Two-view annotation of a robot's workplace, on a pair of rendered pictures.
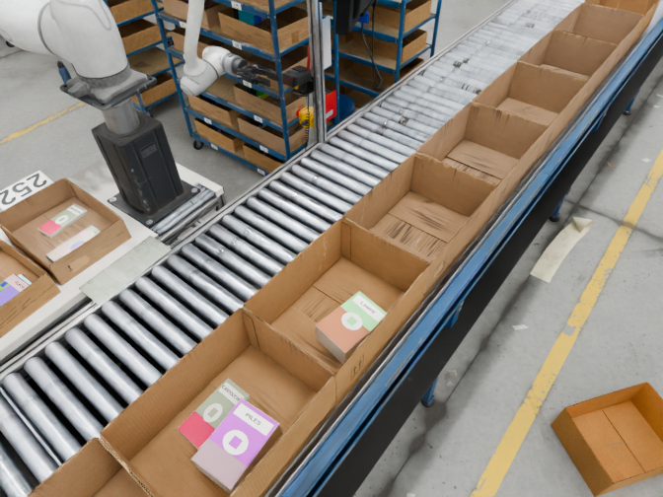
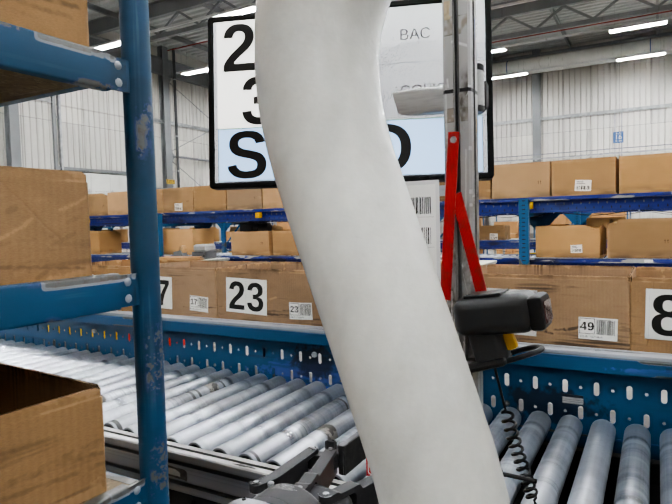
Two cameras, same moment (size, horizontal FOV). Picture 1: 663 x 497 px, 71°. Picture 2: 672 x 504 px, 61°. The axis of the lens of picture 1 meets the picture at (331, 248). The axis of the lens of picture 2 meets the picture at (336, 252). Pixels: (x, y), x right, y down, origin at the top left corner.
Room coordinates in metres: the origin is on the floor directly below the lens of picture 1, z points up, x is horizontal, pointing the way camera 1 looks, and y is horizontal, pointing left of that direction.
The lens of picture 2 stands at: (2.11, 0.81, 1.19)
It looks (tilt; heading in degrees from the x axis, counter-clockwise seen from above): 3 degrees down; 259
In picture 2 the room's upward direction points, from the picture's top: 1 degrees counter-clockwise
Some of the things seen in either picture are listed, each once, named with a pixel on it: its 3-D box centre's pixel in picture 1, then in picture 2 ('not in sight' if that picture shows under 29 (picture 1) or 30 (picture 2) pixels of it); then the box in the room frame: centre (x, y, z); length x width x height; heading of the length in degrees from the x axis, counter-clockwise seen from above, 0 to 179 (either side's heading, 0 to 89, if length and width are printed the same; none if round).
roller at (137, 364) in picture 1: (135, 362); not in sight; (0.70, 0.59, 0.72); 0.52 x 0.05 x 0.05; 50
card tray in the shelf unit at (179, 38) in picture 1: (214, 38); not in sight; (2.78, 0.65, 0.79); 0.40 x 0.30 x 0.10; 51
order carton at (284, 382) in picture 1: (228, 419); not in sight; (0.41, 0.24, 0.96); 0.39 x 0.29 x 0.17; 140
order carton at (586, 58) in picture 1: (561, 71); (292, 291); (1.91, -1.03, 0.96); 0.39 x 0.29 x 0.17; 139
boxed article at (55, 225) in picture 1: (63, 220); not in sight; (1.28, 1.01, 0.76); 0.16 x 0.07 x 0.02; 145
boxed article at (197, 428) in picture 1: (214, 412); not in sight; (0.46, 0.29, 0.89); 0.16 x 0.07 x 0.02; 140
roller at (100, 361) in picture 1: (116, 378); not in sight; (0.65, 0.64, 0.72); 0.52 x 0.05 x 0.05; 50
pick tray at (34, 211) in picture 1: (63, 227); not in sight; (1.21, 0.96, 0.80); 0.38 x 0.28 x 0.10; 50
